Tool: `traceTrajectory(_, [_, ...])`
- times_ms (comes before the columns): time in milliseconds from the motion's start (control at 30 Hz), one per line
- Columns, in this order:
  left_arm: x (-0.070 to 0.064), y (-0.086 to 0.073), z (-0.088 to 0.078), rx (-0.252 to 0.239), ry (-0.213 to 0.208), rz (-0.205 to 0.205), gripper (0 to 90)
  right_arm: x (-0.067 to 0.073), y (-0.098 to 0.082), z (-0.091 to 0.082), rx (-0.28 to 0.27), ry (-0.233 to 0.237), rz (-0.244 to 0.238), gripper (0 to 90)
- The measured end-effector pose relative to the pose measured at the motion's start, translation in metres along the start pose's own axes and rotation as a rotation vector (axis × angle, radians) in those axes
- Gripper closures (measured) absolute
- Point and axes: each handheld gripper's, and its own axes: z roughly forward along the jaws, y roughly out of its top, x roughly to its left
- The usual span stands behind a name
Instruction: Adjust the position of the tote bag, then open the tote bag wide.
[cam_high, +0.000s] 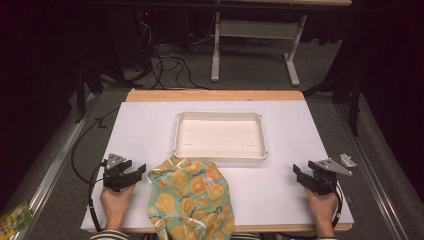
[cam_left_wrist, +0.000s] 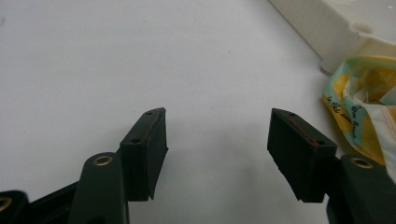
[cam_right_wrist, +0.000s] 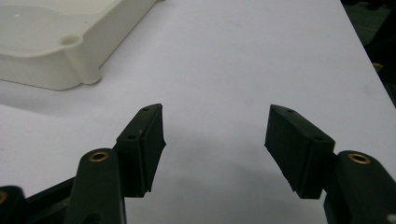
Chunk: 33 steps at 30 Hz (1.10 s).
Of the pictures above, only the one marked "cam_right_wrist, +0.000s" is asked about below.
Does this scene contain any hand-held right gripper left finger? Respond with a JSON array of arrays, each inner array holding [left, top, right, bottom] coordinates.
[[116, 103, 167, 199]]

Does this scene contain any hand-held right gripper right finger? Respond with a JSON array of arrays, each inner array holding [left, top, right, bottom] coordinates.
[[263, 104, 337, 200]]

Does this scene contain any white plastic tray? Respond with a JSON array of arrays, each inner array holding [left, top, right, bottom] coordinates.
[[0, 0, 161, 91]]

